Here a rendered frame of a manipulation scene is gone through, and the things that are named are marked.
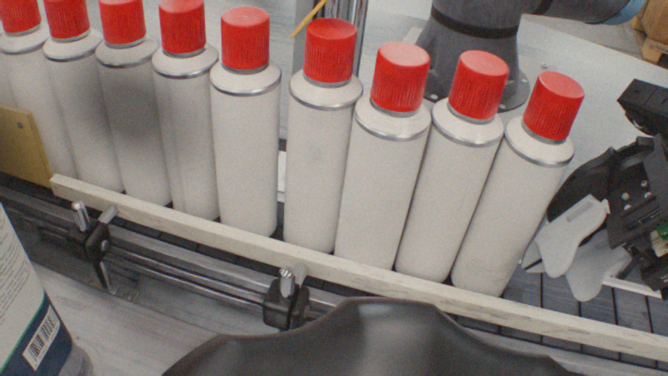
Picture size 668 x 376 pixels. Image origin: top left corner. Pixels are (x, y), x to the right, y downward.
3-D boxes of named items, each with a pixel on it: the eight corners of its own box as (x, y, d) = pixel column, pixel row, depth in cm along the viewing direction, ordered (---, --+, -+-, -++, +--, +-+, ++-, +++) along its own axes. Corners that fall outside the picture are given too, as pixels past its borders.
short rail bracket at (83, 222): (89, 298, 44) (51, 210, 36) (121, 251, 49) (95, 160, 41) (117, 309, 44) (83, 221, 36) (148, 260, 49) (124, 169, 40)
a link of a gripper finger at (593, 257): (522, 312, 37) (626, 260, 31) (524, 256, 41) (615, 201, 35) (546, 331, 37) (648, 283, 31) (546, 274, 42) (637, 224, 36)
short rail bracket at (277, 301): (262, 362, 42) (259, 280, 34) (273, 334, 44) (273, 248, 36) (298, 373, 42) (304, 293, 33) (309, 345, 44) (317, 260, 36)
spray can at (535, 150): (440, 292, 43) (519, 87, 29) (456, 251, 47) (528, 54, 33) (496, 313, 42) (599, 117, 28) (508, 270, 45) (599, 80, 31)
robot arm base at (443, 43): (400, 89, 64) (411, 19, 57) (416, 40, 75) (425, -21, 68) (517, 116, 61) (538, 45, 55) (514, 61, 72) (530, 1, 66)
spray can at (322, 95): (271, 242, 45) (275, 28, 31) (304, 209, 49) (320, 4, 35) (320, 270, 44) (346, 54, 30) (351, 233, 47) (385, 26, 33)
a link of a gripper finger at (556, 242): (496, 293, 36) (601, 235, 30) (500, 236, 40) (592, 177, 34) (522, 313, 37) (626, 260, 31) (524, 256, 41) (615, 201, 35)
